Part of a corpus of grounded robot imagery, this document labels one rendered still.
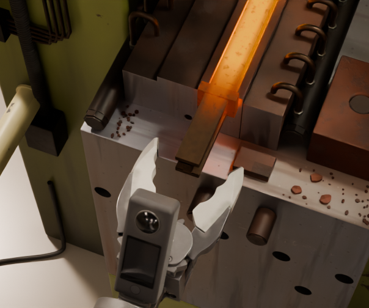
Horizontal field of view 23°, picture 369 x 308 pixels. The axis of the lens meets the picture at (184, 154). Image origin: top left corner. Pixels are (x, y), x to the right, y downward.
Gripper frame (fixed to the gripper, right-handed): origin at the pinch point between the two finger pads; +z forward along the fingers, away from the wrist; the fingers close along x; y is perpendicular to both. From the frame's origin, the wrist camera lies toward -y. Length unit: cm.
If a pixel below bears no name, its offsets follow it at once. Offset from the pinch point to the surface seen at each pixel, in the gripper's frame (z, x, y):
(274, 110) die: 9.4, 5.8, 1.2
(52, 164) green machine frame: 23, -38, 63
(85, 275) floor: 18, -32, 100
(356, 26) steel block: 31.1, 10.6, 8.9
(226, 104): 7.2, 0.8, -0.5
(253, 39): 17.0, 0.5, -0.4
